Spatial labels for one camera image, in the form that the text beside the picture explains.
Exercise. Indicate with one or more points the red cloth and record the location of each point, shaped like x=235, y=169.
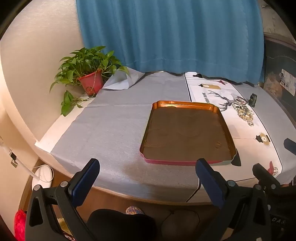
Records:
x=19, y=223

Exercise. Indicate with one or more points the orange metal tray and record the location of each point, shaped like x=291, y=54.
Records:
x=185, y=134

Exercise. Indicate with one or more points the red plant pot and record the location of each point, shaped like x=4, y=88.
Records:
x=91, y=82

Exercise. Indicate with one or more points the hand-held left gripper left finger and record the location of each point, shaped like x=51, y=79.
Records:
x=81, y=183

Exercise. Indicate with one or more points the blue curtain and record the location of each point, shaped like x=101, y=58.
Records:
x=171, y=34

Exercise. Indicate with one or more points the beige cushion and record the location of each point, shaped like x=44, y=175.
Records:
x=275, y=20

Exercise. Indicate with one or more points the colourful slipper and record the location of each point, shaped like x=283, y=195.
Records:
x=134, y=210

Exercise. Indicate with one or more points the printed card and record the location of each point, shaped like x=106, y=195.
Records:
x=287, y=80

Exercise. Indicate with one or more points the white deer print table runner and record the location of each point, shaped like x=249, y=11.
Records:
x=245, y=139

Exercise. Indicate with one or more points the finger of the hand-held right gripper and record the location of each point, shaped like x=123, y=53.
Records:
x=291, y=146
x=263, y=175

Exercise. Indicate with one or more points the grey tablecloth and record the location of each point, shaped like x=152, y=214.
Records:
x=111, y=125

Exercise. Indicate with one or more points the green pothos plant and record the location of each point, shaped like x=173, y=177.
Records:
x=85, y=60

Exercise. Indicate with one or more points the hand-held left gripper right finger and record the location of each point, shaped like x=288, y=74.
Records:
x=210, y=180

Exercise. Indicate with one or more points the white round floor device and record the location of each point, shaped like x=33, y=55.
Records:
x=44, y=175

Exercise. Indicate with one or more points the dark cabinet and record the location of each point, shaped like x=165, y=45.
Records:
x=277, y=69

